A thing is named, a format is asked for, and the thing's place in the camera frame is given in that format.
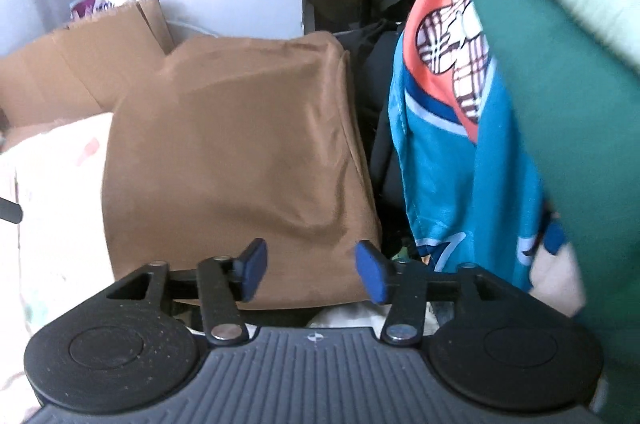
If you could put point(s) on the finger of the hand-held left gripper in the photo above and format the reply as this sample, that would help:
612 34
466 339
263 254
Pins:
10 210

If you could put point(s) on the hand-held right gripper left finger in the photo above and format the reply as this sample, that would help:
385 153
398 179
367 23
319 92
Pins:
255 266

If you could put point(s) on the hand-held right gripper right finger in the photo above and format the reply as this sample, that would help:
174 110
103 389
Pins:
370 271

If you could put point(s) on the brown printed t-shirt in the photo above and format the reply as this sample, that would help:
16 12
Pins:
225 154

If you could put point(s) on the cream bear print bedsheet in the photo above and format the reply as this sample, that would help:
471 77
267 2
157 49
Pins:
50 229

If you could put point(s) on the teal orange jersey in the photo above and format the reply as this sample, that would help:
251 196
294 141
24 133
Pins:
450 179

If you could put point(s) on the folded brown cardboard sheet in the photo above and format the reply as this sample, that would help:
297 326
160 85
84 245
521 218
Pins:
75 69

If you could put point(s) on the purple white plastic packet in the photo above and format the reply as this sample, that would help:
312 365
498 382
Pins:
87 6

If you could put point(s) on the dark green garment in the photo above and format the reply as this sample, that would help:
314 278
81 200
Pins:
575 129

